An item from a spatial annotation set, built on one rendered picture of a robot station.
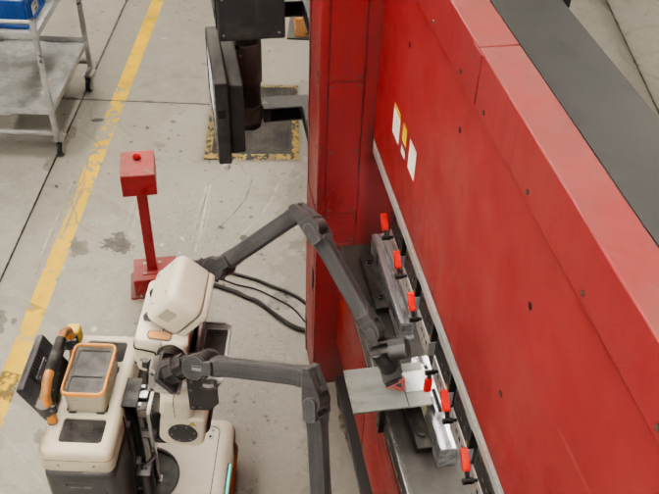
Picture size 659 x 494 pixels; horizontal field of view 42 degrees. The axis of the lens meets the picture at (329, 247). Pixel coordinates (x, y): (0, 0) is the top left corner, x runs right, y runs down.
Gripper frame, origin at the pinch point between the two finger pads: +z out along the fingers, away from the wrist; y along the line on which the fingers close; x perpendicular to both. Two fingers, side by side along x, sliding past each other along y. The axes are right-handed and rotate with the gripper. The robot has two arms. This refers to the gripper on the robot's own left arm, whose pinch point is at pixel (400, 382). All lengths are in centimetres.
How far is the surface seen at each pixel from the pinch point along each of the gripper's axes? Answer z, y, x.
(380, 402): -2.5, -6.3, 7.6
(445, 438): 9.2, -20.6, -7.5
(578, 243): -106, -72, -63
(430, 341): -18.2, -4.3, -16.9
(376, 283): 11, 58, 2
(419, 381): 4.1, 0.4, -5.4
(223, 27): -93, 99, 6
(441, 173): -68, 7, -43
